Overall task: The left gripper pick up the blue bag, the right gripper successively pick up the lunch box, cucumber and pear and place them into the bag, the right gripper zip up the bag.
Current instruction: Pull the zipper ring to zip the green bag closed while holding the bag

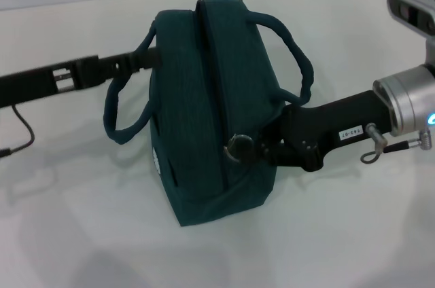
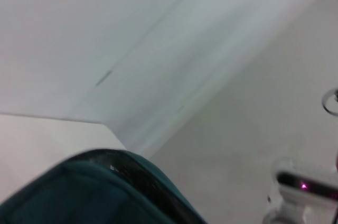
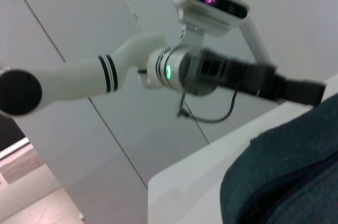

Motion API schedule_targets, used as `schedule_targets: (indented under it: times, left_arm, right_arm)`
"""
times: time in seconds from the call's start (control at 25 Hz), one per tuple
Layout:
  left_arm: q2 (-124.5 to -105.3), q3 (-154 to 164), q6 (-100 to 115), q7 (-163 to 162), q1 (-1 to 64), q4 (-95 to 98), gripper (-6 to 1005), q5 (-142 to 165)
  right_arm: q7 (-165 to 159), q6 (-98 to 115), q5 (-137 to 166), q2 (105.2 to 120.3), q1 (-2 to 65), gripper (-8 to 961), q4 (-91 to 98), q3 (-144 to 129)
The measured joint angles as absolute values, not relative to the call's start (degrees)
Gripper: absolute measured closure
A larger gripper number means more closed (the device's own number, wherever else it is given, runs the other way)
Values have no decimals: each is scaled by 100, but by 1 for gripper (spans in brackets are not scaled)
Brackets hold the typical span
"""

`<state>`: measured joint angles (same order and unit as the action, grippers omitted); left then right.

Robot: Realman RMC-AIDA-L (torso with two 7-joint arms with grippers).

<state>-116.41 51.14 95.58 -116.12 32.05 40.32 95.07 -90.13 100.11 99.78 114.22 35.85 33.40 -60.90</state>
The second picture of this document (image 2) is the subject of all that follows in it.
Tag dark teal fabric lunch bag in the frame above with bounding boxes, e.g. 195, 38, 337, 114
0, 148, 209, 224

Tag right arm cable with plug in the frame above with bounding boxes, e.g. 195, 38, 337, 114
321, 88, 338, 116

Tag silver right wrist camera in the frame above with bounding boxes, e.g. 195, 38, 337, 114
266, 156, 338, 224

